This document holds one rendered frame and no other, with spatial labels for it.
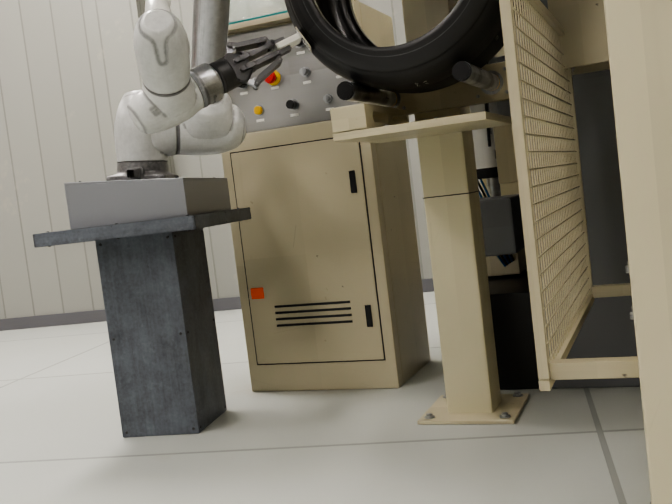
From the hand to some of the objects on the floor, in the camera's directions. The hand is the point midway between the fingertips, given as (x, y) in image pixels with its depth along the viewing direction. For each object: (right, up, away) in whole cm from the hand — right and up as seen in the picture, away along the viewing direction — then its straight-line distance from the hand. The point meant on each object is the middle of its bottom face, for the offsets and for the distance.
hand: (287, 43), depth 198 cm
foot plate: (+51, -95, +41) cm, 115 cm away
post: (+51, -95, +41) cm, 115 cm away
